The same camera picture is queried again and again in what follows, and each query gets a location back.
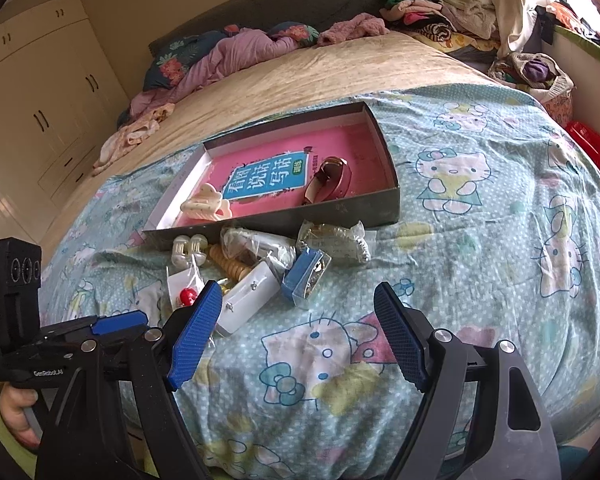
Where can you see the pile of clothes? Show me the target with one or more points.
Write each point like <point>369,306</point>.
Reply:
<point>430,10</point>

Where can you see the pink fuzzy garment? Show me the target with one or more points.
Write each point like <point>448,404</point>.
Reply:
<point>350,27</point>

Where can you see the clothes on window seat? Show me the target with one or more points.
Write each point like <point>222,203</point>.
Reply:
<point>585,22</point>

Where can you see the cream curtain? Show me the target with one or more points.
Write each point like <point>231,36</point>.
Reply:
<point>515,0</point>

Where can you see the pink book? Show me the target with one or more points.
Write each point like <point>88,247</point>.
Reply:
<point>280,152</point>

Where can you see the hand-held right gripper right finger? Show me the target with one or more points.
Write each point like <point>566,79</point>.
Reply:
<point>400,340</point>

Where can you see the clear bag of gold jewelry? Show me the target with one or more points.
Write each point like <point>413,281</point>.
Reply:
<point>337,242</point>

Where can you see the cartoon cat printed blanket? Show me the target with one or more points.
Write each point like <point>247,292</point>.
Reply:
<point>480,260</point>

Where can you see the small floral pillow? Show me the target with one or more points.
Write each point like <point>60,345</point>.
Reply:
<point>295,32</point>

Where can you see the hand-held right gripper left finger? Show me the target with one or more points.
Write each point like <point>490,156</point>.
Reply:
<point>195,335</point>

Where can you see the grey headboard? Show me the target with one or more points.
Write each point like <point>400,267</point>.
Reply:
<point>280,5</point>

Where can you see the cream patterned clothing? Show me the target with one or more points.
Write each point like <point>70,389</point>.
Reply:
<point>130,135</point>

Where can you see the purple quilt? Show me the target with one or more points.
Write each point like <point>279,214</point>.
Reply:
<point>220,55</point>

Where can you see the beige bed sheet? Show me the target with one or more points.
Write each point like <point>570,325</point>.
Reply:
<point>280,85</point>

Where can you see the blue jewelry box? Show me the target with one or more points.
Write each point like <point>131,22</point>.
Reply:
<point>297,270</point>

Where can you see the wooden spiral hair clip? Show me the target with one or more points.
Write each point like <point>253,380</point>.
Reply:
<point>230,265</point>

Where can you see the grey cardboard box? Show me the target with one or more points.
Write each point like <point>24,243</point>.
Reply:
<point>330,212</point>

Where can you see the large floral pillow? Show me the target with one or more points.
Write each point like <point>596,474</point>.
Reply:
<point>170,62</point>

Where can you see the window seat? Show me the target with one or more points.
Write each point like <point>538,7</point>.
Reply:
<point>580,80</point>

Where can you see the bag of clothes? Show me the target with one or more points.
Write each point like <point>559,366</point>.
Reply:
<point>535,72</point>

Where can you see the black bag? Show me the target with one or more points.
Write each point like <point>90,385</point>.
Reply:
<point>545,25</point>

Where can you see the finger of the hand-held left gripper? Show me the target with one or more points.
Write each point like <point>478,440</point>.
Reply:
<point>117,322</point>

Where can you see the red plastic object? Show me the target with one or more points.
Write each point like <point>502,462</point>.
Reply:
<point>587,142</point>

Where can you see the cream wardrobe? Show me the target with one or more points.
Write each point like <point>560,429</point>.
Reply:
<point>40,85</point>

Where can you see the clear plastic bag of toys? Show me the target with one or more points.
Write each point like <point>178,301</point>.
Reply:
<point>330,180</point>

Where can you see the person's left hand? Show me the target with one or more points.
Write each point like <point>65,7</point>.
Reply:
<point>15,412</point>

